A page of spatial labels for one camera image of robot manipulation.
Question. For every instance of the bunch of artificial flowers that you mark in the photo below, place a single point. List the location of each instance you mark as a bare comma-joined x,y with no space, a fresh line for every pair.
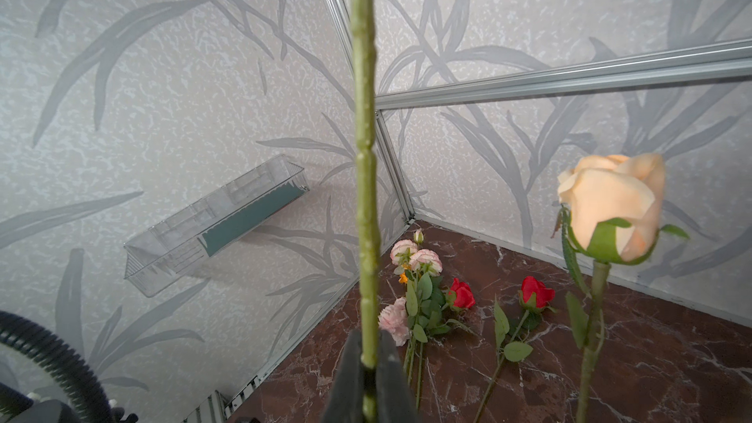
429,310

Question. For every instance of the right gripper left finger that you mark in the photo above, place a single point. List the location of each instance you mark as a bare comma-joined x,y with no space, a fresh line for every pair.
344,404

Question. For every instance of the cream peach rose stem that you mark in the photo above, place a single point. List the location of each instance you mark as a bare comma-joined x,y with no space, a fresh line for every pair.
610,215

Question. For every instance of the red rose stem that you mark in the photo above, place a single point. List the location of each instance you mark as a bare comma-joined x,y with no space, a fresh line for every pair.
511,338
364,58

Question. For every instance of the clear plastic wall shelf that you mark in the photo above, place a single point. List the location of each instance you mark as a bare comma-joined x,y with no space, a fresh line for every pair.
179,245

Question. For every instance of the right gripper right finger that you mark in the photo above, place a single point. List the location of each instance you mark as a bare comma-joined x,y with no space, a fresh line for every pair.
395,403

